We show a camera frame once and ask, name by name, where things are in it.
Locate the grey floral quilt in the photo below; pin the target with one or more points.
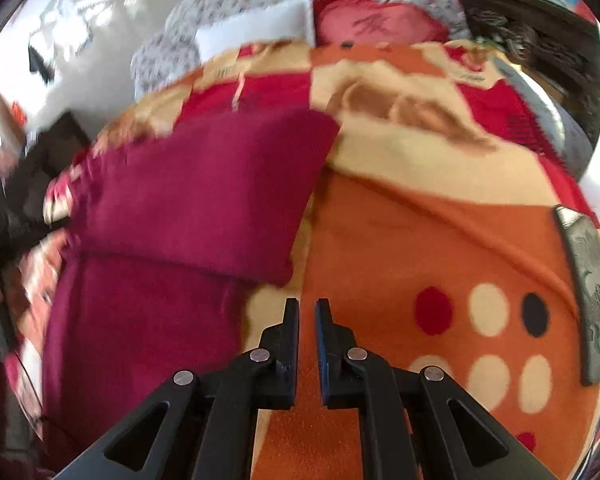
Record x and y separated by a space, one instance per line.
260 5

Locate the orange printed blanket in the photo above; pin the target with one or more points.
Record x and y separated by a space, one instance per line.
430 220

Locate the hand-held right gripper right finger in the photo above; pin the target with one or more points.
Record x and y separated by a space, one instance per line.
322 355

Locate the maroon small garment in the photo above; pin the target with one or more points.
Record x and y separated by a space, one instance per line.
190 220

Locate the dark carved wooden headboard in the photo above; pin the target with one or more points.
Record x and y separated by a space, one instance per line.
540 45

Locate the white folded cloth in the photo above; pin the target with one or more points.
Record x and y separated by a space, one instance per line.
258 27

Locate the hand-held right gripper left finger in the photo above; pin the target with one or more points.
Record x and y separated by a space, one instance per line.
293 355

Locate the red embroidered pillow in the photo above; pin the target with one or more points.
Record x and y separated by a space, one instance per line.
375 21

